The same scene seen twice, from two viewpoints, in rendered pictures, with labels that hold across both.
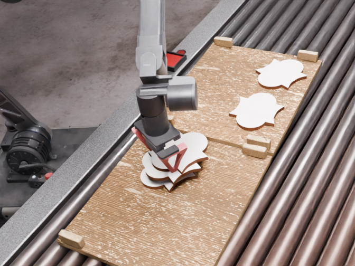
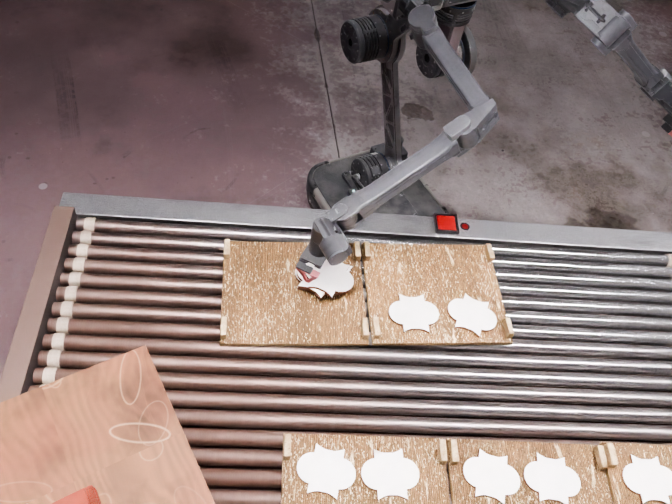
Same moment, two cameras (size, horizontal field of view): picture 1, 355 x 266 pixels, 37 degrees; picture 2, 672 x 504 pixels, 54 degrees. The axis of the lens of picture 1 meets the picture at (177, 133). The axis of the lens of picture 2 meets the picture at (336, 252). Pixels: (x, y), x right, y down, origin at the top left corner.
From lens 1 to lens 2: 1.02 m
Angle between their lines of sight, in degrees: 31
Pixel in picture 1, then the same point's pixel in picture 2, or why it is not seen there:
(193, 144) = (339, 282)
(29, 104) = not seen: hidden behind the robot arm
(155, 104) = (316, 236)
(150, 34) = (362, 197)
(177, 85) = (336, 240)
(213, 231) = (276, 331)
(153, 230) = (259, 294)
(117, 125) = not seen: hidden behind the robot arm
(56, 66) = (511, 127)
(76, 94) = (487, 166)
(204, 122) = (381, 281)
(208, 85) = (427, 265)
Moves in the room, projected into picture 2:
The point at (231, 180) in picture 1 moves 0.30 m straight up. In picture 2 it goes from (329, 324) to (342, 263)
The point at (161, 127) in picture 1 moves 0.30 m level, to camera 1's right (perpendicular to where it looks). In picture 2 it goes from (314, 251) to (386, 331)
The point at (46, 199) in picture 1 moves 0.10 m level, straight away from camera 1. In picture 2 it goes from (258, 215) to (275, 196)
